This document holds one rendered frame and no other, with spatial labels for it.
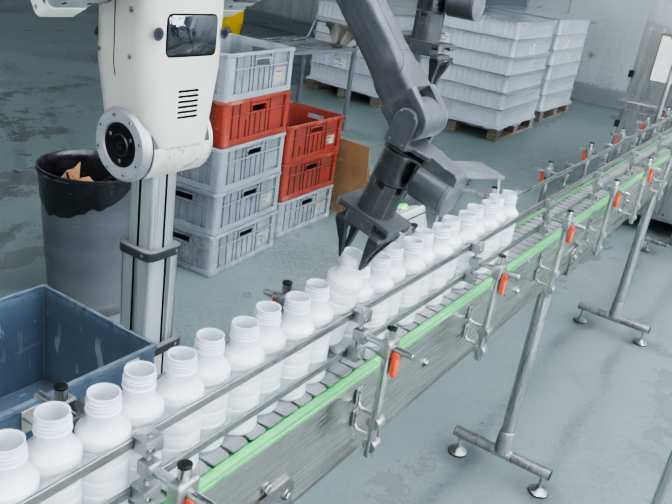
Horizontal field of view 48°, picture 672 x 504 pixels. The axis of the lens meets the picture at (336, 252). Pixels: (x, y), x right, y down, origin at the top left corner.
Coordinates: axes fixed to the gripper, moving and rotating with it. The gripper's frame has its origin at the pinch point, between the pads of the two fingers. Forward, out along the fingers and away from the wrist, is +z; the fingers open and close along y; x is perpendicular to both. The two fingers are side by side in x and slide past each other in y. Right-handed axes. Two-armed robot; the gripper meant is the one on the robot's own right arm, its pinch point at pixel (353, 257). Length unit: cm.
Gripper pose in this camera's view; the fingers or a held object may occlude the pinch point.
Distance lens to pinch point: 116.9
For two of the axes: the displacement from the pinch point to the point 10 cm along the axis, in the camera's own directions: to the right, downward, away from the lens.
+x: 5.5, -2.5, 8.0
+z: -3.6, 7.9, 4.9
